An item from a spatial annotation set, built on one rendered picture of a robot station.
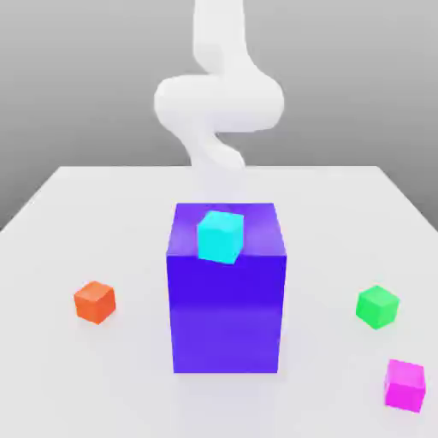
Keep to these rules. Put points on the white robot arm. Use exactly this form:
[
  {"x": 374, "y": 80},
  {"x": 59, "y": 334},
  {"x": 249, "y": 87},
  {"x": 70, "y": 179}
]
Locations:
[{"x": 219, "y": 102}]

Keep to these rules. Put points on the small cyan cube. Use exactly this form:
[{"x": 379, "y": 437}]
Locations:
[{"x": 219, "y": 239}]

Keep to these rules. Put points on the small orange cube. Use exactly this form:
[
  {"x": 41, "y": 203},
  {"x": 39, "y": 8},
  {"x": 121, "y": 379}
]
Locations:
[{"x": 94, "y": 303}]

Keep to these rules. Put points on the small green cube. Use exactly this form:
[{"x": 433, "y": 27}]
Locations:
[{"x": 376, "y": 307}]

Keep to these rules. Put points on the small magenta cube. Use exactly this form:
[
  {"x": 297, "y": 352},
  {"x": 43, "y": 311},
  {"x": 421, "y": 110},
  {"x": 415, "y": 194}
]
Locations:
[{"x": 405, "y": 386}]

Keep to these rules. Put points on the large purple box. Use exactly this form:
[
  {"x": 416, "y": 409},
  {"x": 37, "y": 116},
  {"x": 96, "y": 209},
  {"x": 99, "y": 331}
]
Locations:
[{"x": 226, "y": 314}]

